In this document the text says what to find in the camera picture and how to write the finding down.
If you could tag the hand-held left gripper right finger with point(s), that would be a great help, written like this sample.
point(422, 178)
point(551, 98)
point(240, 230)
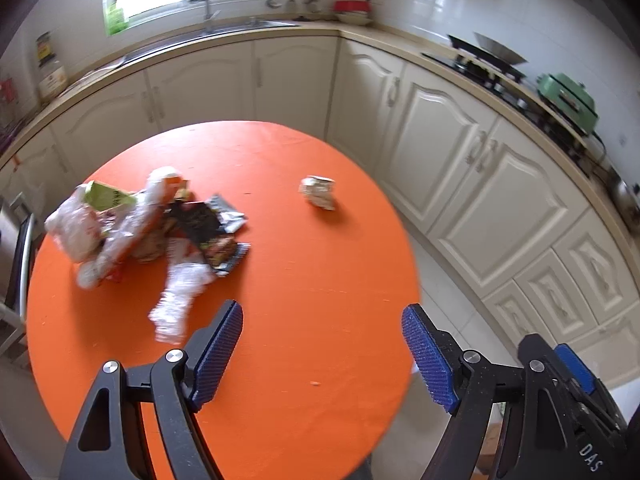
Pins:
point(430, 360)

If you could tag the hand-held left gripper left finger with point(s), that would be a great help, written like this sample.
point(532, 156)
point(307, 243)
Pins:
point(220, 355)

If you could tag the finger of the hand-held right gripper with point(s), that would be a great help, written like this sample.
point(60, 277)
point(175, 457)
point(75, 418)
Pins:
point(575, 365)
point(535, 347)

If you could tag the crinkled clear plastic wrapper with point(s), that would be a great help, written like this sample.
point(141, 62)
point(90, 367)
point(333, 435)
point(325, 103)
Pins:
point(182, 285)

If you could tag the black snack packet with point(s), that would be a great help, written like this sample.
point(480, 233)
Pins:
point(200, 225)

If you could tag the silver foil wrapper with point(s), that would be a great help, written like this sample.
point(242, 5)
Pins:
point(229, 215)

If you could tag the clear orange plastic wrapper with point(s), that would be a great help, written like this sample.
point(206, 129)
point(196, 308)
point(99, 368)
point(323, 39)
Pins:
point(140, 225)

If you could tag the steel pot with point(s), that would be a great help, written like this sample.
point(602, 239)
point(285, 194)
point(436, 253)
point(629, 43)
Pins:
point(625, 195)

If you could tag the crumpled white paper ball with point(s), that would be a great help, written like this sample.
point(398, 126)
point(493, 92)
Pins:
point(317, 192)

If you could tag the white red plastic bag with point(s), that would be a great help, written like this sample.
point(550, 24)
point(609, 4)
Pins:
point(75, 230)

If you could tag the lime green packet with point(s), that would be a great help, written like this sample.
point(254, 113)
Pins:
point(107, 196)

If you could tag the metal chair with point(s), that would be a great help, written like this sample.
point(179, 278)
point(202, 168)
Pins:
point(22, 260)

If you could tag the round orange table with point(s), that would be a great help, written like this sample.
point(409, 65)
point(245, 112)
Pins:
point(450, 135)

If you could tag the green electric cooker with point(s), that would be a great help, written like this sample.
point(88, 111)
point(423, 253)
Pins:
point(567, 100)

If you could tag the black gas stove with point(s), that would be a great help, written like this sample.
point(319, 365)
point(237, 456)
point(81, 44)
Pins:
point(505, 85)

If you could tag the steel wok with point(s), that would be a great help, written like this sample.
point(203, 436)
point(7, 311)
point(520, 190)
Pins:
point(500, 50)

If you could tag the yellow label jar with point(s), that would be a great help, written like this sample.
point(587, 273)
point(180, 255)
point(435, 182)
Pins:
point(52, 82)

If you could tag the beige kitchen countertop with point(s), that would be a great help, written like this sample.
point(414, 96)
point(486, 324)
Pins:
point(400, 40)

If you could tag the steel sink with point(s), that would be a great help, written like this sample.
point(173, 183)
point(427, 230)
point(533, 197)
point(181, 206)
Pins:
point(250, 25)

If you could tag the red plastic item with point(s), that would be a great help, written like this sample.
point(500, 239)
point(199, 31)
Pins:
point(6, 92)

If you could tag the metal faucet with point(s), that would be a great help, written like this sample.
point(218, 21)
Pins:
point(208, 10)

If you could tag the green bottle on windowsill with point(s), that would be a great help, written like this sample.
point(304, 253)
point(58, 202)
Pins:
point(116, 20)

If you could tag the dark lidded bottle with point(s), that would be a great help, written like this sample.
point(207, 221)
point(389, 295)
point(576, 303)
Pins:
point(44, 47)

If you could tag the red bowl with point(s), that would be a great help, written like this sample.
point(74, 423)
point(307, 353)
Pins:
point(352, 6)

